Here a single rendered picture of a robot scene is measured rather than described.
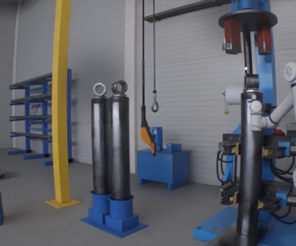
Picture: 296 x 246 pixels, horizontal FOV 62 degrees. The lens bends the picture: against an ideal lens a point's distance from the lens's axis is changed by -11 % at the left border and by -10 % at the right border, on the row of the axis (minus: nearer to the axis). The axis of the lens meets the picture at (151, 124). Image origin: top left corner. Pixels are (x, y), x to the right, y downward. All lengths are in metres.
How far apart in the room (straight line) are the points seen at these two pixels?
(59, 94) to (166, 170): 2.17
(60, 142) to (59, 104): 0.52
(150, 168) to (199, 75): 1.92
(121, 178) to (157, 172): 1.95
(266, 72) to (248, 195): 1.27
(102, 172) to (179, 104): 2.66
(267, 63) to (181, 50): 2.78
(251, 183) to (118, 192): 1.37
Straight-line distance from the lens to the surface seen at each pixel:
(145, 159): 4.95
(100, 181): 3.16
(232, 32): 2.50
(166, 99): 5.50
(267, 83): 2.93
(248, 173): 2.51
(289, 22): 4.72
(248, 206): 2.58
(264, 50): 2.68
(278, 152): 2.41
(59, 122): 3.87
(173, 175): 4.64
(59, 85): 3.89
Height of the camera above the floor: 1.26
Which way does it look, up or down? 2 degrees down
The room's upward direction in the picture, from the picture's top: straight up
